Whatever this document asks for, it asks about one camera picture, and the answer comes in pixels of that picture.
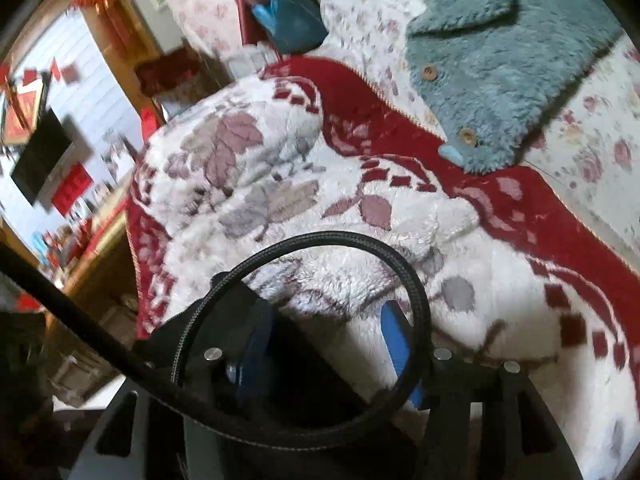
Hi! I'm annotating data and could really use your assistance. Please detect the black braided cable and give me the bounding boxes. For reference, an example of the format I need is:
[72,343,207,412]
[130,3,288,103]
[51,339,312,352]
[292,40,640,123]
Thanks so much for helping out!
[0,231,432,450]

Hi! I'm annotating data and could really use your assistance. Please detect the teal fuzzy button jacket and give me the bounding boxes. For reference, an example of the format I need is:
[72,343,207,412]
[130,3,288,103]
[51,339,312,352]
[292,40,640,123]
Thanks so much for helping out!
[404,0,625,176]

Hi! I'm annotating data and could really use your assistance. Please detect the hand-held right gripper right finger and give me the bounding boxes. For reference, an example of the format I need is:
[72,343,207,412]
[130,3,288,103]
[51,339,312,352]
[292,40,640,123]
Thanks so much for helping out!
[380,301,583,480]

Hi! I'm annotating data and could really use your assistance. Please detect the red diamond wall decoration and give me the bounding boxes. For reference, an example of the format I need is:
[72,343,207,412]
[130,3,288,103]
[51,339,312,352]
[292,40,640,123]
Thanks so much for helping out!
[1,84,47,147]

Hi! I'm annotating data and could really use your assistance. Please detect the red paper wall sticker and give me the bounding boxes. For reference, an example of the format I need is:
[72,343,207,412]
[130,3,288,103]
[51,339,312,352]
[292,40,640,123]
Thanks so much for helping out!
[51,164,94,217]

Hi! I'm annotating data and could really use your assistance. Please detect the blue plastic bag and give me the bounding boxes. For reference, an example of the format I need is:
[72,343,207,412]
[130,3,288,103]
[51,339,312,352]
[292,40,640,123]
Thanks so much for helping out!
[250,0,330,57]

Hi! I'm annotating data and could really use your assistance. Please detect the red and white floral blanket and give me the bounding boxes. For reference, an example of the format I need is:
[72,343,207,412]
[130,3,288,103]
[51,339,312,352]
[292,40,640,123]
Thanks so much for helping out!
[125,55,640,480]

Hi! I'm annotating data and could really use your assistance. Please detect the wooden cabinet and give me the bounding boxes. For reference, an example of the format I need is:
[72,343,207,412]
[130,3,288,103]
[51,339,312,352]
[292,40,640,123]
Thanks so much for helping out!
[44,205,148,403]

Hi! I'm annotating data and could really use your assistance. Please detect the white floral bedsheet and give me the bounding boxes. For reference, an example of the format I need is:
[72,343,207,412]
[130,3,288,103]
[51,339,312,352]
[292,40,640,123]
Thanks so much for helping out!
[319,0,640,281]

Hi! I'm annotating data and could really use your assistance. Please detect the floral quilt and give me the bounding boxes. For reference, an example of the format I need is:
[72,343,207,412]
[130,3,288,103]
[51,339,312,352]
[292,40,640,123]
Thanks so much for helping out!
[159,0,247,63]

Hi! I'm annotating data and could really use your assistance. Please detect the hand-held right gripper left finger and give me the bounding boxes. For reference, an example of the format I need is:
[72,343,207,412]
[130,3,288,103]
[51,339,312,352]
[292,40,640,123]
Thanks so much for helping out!
[70,270,277,480]

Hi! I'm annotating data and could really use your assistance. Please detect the white appliance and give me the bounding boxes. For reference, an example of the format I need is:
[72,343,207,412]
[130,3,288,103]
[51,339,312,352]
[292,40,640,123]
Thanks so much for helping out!
[126,0,183,57]

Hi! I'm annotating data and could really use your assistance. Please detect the black wall television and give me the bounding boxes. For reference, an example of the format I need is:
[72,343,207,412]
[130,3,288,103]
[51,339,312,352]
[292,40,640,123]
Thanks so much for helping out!
[10,109,74,207]

